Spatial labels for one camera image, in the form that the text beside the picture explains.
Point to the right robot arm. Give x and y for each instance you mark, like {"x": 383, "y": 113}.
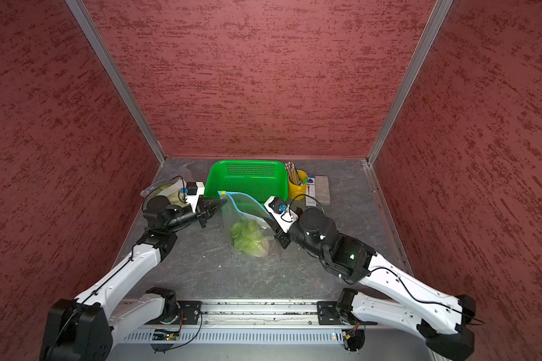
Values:
{"x": 440, "y": 319}

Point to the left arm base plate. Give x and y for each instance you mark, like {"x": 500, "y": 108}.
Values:
{"x": 180, "y": 313}

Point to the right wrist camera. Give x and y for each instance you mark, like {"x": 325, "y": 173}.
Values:
{"x": 280, "y": 211}

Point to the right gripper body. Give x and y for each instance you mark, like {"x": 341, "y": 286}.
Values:
{"x": 297, "y": 233}

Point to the chinese cabbage back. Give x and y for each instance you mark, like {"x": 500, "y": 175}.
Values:
{"x": 248, "y": 237}

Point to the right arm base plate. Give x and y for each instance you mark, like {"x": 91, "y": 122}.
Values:
{"x": 329, "y": 314}

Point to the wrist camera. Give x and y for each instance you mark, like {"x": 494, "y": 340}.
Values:
{"x": 280, "y": 211}
{"x": 191, "y": 193}

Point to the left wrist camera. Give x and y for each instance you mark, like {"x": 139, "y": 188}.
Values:
{"x": 191, "y": 193}

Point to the clear zipper bag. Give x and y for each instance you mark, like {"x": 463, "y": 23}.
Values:
{"x": 170, "y": 183}
{"x": 243, "y": 206}

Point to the white blue small box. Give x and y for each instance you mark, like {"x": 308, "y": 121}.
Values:
{"x": 311, "y": 191}

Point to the green plastic basket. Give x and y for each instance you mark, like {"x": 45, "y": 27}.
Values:
{"x": 259, "y": 179}

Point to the chinese cabbage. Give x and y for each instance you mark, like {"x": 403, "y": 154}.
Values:
{"x": 248, "y": 237}
{"x": 172, "y": 192}

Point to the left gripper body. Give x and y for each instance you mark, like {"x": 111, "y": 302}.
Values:
{"x": 183, "y": 216}

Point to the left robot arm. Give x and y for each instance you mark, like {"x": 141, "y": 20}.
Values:
{"x": 89, "y": 326}

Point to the yellow pencil cup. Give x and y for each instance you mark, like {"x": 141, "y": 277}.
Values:
{"x": 297, "y": 189}

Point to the aluminium front rail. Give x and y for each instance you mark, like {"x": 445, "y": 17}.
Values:
{"x": 259, "y": 313}

